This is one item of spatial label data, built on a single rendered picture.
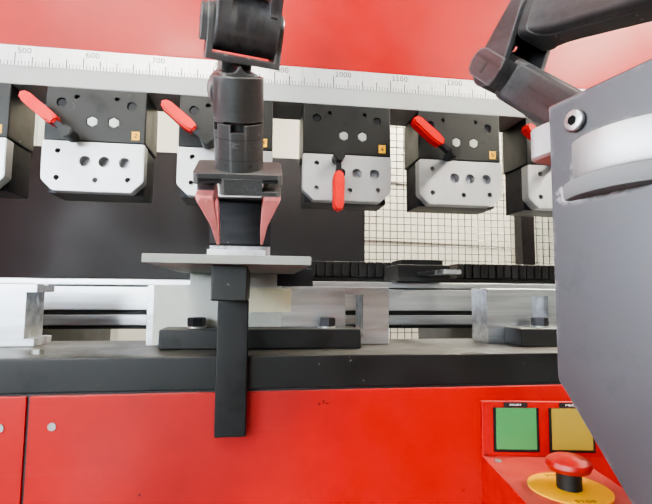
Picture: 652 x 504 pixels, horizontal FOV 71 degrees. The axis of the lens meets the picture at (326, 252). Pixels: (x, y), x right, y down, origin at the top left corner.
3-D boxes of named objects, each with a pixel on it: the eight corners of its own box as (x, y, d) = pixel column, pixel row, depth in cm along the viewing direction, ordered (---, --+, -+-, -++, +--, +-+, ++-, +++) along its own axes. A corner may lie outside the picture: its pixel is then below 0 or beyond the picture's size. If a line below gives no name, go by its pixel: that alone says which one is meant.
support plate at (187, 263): (141, 262, 48) (141, 253, 48) (182, 272, 74) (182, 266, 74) (311, 265, 51) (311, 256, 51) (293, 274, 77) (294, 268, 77)
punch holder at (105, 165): (38, 189, 70) (45, 84, 71) (62, 200, 78) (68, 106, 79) (142, 193, 72) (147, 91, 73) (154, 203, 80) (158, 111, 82)
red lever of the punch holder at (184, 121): (165, 94, 70) (214, 137, 70) (170, 105, 74) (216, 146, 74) (156, 102, 69) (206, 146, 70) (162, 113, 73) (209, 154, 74)
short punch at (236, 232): (208, 257, 76) (210, 200, 77) (210, 257, 78) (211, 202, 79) (270, 258, 77) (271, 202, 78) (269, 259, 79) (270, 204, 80)
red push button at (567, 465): (558, 505, 41) (557, 463, 41) (538, 486, 45) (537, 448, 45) (603, 505, 41) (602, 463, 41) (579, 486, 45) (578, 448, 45)
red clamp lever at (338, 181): (333, 209, 72) (334, 148, 73) (329, 213, 76) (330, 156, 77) (345, 210, 72) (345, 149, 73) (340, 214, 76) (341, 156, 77)
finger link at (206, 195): (203, 232, 62) (200, 163, 58) (257, 233, 63) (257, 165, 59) (197, 253, 56) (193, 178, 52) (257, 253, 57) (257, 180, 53)
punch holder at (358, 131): (302, 199, 75) (303, 101, 77) (298, 208, 84) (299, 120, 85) (391, 202, 77) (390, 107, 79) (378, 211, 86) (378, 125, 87)
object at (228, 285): (205, 464, 49) (211, 264, 51) (217, 425, 64) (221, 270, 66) (243, 463, 50) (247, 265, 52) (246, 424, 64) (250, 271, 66)
